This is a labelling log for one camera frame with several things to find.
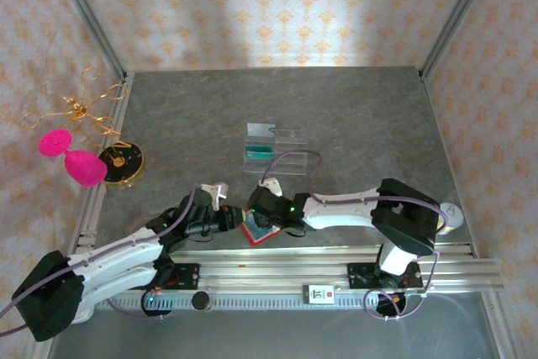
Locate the blue chip card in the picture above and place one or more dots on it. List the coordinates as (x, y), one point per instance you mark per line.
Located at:
(256, 228)

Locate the red card holder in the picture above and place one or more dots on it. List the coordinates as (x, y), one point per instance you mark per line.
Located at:
(253, 241)

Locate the clear acrylic card stand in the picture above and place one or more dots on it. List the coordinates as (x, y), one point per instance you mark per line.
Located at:
(290, 165)

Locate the teal chip card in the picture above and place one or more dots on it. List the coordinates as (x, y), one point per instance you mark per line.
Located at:
(260, 152)

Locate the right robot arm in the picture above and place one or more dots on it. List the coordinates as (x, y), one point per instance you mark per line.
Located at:
(403, 216)

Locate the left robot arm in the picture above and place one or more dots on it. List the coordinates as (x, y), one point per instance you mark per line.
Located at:
(46, 296)

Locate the black round knob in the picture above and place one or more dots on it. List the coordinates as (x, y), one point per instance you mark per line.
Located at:
(201, 301)

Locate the white label box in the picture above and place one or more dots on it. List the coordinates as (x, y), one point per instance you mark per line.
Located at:
(318, 294)

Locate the pink fuzzy hourglass-shaped object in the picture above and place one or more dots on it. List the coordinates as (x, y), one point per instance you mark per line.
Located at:
(86, 167)

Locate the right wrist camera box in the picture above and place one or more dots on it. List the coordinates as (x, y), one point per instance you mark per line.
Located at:
(271, 186)

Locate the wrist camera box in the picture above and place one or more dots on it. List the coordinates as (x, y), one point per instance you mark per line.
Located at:
(214, 193)
(271, 186)

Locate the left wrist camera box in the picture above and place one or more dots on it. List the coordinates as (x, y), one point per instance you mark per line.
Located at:
(214, 193)

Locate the long aluminium base rail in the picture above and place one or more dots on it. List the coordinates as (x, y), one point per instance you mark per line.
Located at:
(273, 268)

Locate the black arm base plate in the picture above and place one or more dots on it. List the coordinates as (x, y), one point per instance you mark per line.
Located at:
(187, 277)
(357, 277)

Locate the aluminium side rail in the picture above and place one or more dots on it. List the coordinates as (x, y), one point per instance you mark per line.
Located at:
(125, 90)

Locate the aluminium frame post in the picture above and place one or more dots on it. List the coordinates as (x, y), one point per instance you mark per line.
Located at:
(90, 27)
(458, 14)

